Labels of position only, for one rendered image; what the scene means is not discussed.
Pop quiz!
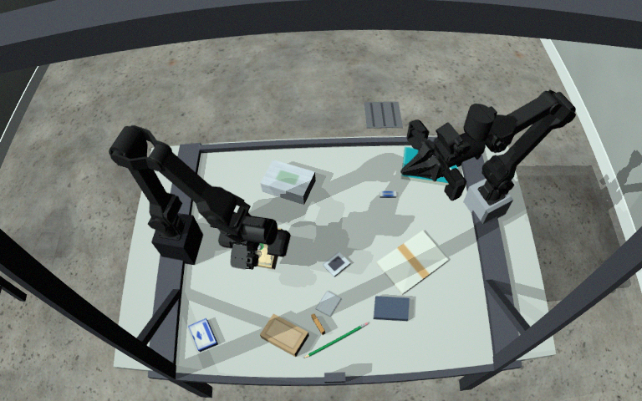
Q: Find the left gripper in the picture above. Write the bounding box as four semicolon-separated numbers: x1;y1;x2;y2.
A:
218;229;291;257

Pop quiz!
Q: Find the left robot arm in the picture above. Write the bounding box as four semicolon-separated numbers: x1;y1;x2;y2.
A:
109;125;278;270

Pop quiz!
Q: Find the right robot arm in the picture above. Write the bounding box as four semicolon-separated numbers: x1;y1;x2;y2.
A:
434;90;576;206

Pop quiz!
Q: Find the brown wooden box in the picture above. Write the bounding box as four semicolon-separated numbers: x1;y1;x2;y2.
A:
260;314;309;357

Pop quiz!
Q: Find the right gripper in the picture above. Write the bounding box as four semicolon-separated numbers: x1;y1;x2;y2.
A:
400;119;469;201

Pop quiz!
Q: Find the wooden ball-in-hole puzzle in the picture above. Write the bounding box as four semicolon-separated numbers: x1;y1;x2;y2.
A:
255;243;278;270

